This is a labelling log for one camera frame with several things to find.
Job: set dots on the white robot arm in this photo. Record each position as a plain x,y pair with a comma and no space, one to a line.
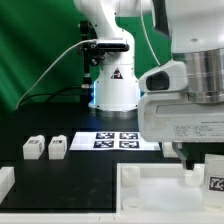
162,60

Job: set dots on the white sheet with markers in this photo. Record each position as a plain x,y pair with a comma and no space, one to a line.
131,141

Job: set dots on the white left obstacle block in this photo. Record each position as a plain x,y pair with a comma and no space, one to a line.
7,180

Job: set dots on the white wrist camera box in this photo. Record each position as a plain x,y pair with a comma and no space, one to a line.
169,77

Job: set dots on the white square table top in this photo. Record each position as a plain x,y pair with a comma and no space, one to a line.
160,187

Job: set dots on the black camera on stand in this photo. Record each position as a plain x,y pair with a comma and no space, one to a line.
91,55

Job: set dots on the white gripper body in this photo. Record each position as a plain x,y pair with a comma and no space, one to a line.
173,118

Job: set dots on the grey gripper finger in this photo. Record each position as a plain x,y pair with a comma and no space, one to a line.
178,149

